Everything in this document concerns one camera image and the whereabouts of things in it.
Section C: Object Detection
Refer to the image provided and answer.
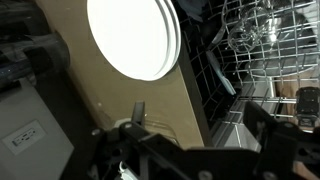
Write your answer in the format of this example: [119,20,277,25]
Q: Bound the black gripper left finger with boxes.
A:
[88,101,234,180]

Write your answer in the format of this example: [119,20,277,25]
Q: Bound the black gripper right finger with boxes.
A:
[234,101,320,180]

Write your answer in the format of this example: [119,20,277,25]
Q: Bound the white dinner plate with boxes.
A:
[86,0,172,82]

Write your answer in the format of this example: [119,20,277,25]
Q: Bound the small white plate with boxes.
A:
[154,0,183,80]

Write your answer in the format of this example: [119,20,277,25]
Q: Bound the dark plastic container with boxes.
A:
[205,49,238,96]

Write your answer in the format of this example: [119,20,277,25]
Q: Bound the clear drinking glass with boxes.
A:
[229,5,285,55]

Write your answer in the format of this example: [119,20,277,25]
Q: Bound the wire dishwasher rack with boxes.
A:
[179,0,320,122]

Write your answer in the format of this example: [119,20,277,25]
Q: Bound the white wall outlet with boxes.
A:
[1,119,48,156]

